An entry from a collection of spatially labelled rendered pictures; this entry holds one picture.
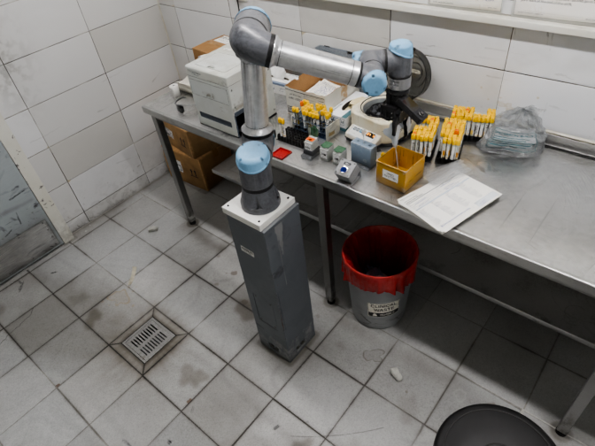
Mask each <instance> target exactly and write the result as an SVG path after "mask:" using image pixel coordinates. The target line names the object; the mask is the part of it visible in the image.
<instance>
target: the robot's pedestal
mask: <svg viewBox="0 0 595 446"><path fill-rule="evenodd" d="M226 215H227V214H226ZM227 218H228V223H229V227H230V230H231V234H232V237H233V240H234V244H235V247H236V253H237V256H238V259H239V263H240V266H241V270H242V273H243V279H244V282H245V286H246V289H247V292H248V296H249V299H250V302H251V308H252V311H253V315H254V319H255V321H256V325H257V329H258V331H259V338H260V341H261V342H262V343H263V344H264V345H266V346H267V347H268V348H269V349H271V350H272V351H274V352H275V353H277V354H278V355H280V356H281V357H283V358H284V359H286V360H287V361H289V362H290V363H291V362H292V360H293V359H294V358H295V357H296V356H297V355H298V353H299V352H300V351H301V350H302V349H303V348H304V347H305V346H306V345H307V344H308V343H309V342H310V341H311V340H312V338H313V337H314V336H315V331H314V324H313V311H312V304H311V297H310V290H309V283H308V276H307V269H306V262H305V249H304V242H303V235H302V228H301V221H300V214H299V207H298V203H296V202H295V203H294V204H293V205H292V206H291V207H290V208H288V209H287V210H286V211H285V212H283V213H282V214H281V215H280V216H279V217H278V218H276V219H275V220H274V221H273V222H272V223H270V224H269V225H268V226H267V227H266V228H264V229H263V230H262V231H261V232H260V231H258V230H256V229H254V228H252V227H250V226H248V225H246V224H244V223H243V222H241V221H239V220H237V219H234V218H232V217H231V216H229V215H227Z"/></svg>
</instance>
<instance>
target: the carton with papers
mask: <svg viewBox="0 0 595 446"><path fill-rule="evenodd" d="M284 87H285V93H286V99H287V106H288V114H291V115H293V111H292V107H293V106H295V108H296V107H297V108H298V109H299V110H301V106H300V101H303V100H304V99H305V100H308V101H309V104H313V108H314V110H315V111H316V107H315V105H316V104H322V107H323V105H326V107H327V111H328V112H329V107H333V108H334V107H336V106H337V105H338V104H340V103H341V102H343V100H344V99H346V98H347V97H349V96H350V95H352V94H353V93H354V92H356V91H358V92H359V88H355V87H352V86H349V85H345V84H342V83H338V82H334V81H329V80H325V79H322V78H318V77H315V76H312V75H308V74H304V73H302V74H301V75H299V76H298V80H296V79H294V80H292V81H290V82H289V83H287V84H286V85H284Z"/></svg>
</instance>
